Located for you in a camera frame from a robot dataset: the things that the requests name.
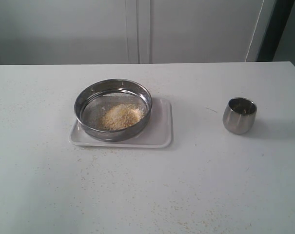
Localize yellow and white grain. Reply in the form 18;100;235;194
100;104;144;131

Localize stainless steel cup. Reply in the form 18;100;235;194
222;97;257;135

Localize round steel mesh sieve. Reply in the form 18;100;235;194
74;79;153;142

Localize white rectangular plastic tray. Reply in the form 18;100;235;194
69;97;173;149

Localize white cabinet with doors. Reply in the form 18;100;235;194
0;0;275;65

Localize dark vertical post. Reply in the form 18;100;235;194
257;0;295;65

